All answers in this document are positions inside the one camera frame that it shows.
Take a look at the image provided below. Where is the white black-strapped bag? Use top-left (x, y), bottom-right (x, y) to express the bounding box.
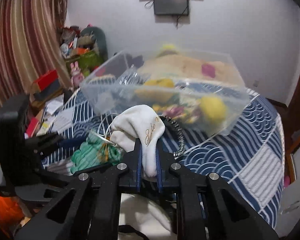
top-left (119, 193), bottom-right (177, 239)

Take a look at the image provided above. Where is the green knitted cloth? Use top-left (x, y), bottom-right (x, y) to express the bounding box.
top-left (70, 130), bottom-right (123, 174)

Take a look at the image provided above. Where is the black white braided cord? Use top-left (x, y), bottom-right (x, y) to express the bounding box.
top-left (160, 115), bottom-right (186, 158)

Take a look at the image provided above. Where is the dried flower bundle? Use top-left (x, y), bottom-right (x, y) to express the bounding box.
top-left (152, 104), bottom-right (202, 125)

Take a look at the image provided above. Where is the yellow round ball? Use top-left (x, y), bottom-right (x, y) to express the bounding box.
top-left (199, 96), bottom-right (228, 124)

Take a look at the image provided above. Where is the white drawstring pouch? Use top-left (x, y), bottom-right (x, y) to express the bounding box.
top-left (110, 105), bottom-right (165, 178)

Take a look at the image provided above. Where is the clear plastic storage box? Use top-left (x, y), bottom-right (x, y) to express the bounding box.
top-left (80, 48), bottom-right (249, 135)

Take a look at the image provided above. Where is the scattered paper pile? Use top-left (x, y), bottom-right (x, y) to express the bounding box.
top-left (25, 94), bottom-right (75, 139)

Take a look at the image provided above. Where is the blue patterned bedspread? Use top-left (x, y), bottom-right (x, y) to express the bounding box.
top-left (43, 89), bottom-right (285, 228)

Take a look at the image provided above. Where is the red box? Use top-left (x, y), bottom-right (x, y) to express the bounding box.
top-left (31, 70), bottom-right (58, 93)

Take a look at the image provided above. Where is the pink rabbit toy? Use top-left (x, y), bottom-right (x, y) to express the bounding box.
top-left (70, 61), bottom-right (85, 88)

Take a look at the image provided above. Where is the striped curtain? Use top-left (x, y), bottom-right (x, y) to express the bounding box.
top-left (0, 0), bottom-right (71, 107)

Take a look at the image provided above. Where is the teal plush pillow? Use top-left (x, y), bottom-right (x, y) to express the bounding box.
top-left (80, 26), bottom-right (108, 61)

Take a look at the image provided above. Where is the pink sponge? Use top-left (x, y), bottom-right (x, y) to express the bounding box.
top-left (202, 63), bottom-right (216, 79)

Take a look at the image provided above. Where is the beige fluffy blanket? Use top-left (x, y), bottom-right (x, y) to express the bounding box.
top-left (138, 54), bottom-right (245, 87)

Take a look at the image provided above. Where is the yellow foam arch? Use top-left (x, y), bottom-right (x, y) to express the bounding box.
top-left (157, 44), bottom-right (179, 57)

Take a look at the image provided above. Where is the white wall socket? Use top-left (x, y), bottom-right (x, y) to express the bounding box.
top-left (253, 80), bottom-right (259, 87)

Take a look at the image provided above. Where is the small wall monitor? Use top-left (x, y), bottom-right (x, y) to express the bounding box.
top-left (153, 0), bottom-right (189, 16)

